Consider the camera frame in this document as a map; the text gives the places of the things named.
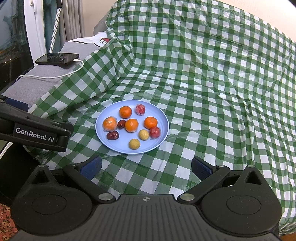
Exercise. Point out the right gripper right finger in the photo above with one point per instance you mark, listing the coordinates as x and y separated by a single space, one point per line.
211 178

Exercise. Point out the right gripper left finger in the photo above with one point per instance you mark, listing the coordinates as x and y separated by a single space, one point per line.
80 176

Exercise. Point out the yellow small fruit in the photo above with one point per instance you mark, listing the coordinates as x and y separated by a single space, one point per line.
143 135

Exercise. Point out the white printed cushion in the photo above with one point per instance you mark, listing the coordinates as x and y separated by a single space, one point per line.
100 39

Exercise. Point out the dark red date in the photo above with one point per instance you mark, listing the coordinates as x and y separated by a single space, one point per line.
121 124

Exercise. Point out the pink lychee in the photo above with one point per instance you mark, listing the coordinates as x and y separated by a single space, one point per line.
140 109

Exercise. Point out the green checkered tablecloth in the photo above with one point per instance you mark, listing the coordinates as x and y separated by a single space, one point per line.
224 78

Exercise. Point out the small orange mandarin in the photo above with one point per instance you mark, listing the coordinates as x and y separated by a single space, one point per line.
125 112

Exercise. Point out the light blue plate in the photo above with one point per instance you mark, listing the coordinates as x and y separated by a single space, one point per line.
121 145

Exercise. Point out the patterned orange rug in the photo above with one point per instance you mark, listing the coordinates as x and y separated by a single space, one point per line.
7 227

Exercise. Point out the dark red jujube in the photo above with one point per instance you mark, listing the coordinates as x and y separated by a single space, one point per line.
114 135

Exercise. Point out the red fruit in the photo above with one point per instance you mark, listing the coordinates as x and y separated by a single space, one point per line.
155 132

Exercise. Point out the grey curtain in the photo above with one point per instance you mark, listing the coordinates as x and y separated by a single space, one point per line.
71 20

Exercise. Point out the grey sofa armrest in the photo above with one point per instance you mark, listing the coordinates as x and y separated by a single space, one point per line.
28 90

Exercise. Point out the large orange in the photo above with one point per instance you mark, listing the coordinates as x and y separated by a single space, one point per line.
109 124

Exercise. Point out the black smartphone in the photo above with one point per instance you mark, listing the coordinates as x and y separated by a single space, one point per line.
57 59

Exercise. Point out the white door frame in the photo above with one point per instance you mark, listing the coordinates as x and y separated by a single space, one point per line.
34 21

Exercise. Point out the yellow-green small fruit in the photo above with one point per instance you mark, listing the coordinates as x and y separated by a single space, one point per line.
134 144

